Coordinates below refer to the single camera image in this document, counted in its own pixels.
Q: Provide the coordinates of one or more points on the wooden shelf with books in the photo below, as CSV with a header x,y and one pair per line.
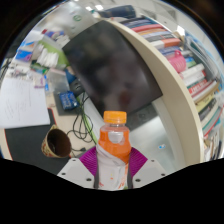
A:
x,y
176,100

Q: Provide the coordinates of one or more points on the black computer monitor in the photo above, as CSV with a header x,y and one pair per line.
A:
x,y
113,66

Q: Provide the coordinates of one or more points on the patterned brown mug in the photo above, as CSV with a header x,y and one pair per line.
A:
x,y
56,143

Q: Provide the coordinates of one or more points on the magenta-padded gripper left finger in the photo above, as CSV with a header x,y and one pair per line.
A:
x,y
77,171

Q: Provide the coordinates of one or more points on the blue electronic device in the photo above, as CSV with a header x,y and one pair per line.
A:
x,y
68,100

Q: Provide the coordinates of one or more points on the orange-capped drink bottle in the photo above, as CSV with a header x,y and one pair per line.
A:
x,y
113,150

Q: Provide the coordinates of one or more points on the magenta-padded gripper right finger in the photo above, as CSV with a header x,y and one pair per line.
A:
x,y
148,171

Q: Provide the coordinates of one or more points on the clear plastic box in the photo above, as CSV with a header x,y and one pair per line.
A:
x,y
58,81

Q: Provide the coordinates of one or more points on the black desk mat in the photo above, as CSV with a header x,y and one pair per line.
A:
x,y
26,143

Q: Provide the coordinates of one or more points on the white paper notebook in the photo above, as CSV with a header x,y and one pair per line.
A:
x,y
23,103

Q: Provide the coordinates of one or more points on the white tissue pack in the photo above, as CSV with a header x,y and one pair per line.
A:
x,y
48,57

